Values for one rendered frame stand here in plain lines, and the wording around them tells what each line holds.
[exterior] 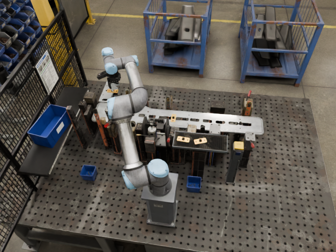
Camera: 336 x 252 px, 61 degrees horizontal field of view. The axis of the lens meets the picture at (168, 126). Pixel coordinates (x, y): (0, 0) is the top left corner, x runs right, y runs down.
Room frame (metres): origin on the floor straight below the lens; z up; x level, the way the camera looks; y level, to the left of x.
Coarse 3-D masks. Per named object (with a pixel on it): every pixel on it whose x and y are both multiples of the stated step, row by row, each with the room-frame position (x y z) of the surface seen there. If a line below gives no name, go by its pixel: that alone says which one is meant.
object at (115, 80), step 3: (117, 72) 1.63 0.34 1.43; (108, 75) 1.63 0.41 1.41; (111, 75) 1.63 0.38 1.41; (114, 75) 1.62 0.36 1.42; (117, 75) 1.61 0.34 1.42; (108, 78) 1.61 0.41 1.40; (111, 78) 1.60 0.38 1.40; (114, 78) 1.60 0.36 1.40; (117, 78) 1.60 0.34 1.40; (111, 81) 1.62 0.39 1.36; (114, 81) 1.61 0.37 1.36; (117, 81) 1.61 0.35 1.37
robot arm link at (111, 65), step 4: (108, 56) 1.59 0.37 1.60; (104, 60) 1.57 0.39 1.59; (108, 60) 1.54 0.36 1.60; (112, 60) 1.54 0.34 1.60; (116, 60) 1.54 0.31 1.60; (120, 60) 1.54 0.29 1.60; (104, 64) 1.54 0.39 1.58; (108, 64) 1.50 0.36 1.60; (112, 64) 1.50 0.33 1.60; (116, 64) 1.52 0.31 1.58; (120, 64) 1.52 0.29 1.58; (108, 68) 1.48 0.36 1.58; (112, 68) 1.49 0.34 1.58; (116, 68) 1.50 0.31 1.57; (120, 68) 1.52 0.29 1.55; (108, 72) 1.48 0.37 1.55; (112, 72) 1.49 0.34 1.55
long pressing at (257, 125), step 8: (104, 104) 1.75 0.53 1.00; (104, 112) 1.66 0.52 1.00; (144, 112) 1.64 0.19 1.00; (152, 112) 1.63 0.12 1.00; (160, 112) 1.63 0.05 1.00; (168, 112) 1.62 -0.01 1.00; (176, 112) 1.62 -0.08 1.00; (184, 112) 1.62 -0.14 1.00; (192, 112) 1.61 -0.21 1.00; (200, 112) 1.61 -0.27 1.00; (136, 120) 1.55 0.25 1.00; (176, 120) 1.53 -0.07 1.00; (184, 120) 1.53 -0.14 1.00; (200, 120) 1.52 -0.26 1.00; (224, 120) 1.51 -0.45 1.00; (232, 120) 1.50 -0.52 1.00; (240, 120) 1.50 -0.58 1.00; (248, 120) 1.50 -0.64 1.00; (256, 120) 1.49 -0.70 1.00; (184, 128) 1.45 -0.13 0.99; (208, 128) 1.43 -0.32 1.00; (224, 128) 1.43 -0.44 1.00; (232, 128) 1.42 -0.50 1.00; (240, 128) 1.42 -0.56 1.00; (248, 128) 1.41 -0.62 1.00; (256, 128) 1.41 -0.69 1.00
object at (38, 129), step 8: (48, 112) 1.57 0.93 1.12; (56, 112) 1.61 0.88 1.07; (64, 112) 1.52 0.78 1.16; (40, 120) 1.48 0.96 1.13; (48, 120) 1.54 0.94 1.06; (56, 120) 1.56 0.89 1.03; (64, 120) 1.49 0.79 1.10; (32, 128) 1.39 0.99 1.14; (40, 128) 1.45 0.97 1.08; (48, 128) 1.48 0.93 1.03; (56, 128) 1.40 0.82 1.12; (64, 128) 1.46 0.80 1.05; (32, 136) 1.33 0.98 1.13; (40, 136) 1.30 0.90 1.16; (48, 136) 1.31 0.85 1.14; (56, 136) 1.37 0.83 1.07; (40, 144) 1.32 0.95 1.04; (48, 144) 1.29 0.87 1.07
